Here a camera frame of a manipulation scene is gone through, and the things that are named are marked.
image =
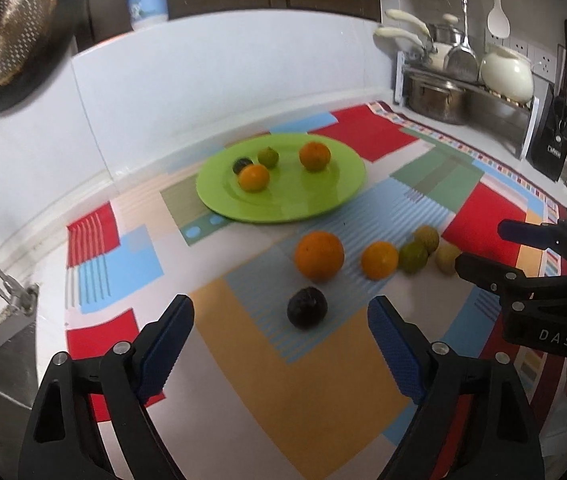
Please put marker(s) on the orange mandarin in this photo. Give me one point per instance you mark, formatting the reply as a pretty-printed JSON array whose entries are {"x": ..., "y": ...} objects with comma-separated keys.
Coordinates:
[{"x": 379, "y": 260}]

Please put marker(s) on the cream pan handle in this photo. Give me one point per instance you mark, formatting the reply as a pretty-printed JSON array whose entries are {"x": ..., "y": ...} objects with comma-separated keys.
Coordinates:
[
  {"x": 408, "y": 41},
  {"x": 402, "y": 16}
]

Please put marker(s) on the steel pot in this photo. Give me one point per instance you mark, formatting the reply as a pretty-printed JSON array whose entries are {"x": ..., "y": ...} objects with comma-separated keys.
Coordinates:
[{"x": 438, "y": 99}]

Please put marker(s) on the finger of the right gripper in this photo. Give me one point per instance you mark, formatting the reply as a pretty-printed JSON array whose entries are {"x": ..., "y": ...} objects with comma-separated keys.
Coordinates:
[
  {"x": 545, "y": 236},
  {"x": 493, "y": 277}
]

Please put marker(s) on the orange tangerine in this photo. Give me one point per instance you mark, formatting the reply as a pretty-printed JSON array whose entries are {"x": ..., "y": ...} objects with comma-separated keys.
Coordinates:
[{"x": 314, "y": 156}]

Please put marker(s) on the metal skimmer ladle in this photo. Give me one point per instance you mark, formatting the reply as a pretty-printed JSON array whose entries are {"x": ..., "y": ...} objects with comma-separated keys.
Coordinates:
[{"x": 461, "y": 61}]

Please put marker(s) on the steel sink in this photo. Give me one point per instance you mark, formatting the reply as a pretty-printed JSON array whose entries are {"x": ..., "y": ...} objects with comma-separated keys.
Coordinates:
[{"x": 18, "y": 384}]

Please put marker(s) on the pale yellow fruit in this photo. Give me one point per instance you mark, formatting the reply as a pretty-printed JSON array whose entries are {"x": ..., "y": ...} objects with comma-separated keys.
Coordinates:
[{"x": 445, "y": 258}]

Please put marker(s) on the chrome faucet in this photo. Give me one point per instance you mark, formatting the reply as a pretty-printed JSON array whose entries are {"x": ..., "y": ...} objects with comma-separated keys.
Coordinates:
[{"x": 17, "y": 298}]

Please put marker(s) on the yellow-green fruit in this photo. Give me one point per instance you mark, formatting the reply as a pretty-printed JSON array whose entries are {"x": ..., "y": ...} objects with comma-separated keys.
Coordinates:
[{"x": 428, "y": 237}]

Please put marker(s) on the dark plum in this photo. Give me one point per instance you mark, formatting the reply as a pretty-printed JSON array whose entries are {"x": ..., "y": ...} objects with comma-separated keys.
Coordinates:
[
  {"x": 240, "y": 164},
  {"x": 307, "y": 308}
]

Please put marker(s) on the large orange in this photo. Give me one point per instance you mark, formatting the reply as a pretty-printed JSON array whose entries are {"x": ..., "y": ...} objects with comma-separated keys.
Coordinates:
[{"x": 319, "y": 256}]

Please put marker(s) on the colourful patchwork tablecloth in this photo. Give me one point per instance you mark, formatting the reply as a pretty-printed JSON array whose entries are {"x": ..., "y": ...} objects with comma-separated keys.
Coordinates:
[{"x": 254, "y": 397}]

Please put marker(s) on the small orange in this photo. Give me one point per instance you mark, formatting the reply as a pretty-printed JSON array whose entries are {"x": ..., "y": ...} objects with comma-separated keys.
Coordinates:
[{"x": 254, "y": 178}]

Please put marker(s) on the green lime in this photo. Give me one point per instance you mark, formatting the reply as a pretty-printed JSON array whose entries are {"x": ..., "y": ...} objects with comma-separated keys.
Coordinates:
[{"x": 413, "y": 257}]

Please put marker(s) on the white ceramic pot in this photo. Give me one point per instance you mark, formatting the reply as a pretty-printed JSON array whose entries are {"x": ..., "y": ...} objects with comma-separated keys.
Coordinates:
[{"x": 508, "y": 73}]

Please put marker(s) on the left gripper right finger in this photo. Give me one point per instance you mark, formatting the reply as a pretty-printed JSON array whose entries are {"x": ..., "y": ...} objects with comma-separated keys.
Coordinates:
[{"x": 473, "y": 419}]

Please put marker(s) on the black knife block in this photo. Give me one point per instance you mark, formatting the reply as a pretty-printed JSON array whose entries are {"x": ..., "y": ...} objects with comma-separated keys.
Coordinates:
[{"x": 548, "y": 151}]

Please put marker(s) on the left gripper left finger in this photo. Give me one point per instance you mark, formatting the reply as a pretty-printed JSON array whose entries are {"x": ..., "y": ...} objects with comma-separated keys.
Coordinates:
[{"x": 62, "y": 439}]

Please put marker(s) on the green plate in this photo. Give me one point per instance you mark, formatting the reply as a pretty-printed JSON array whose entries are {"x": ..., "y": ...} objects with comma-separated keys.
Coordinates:
[{"x": 293, "y": 192}]

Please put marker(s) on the white rice spoon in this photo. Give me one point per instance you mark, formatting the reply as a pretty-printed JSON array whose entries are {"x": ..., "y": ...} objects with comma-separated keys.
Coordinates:
[{"x": 497, "y": 22}]

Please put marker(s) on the green citrus fruit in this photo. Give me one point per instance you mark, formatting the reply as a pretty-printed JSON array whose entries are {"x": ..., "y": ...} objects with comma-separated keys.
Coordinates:
[{"x": 268, "y": 157}]

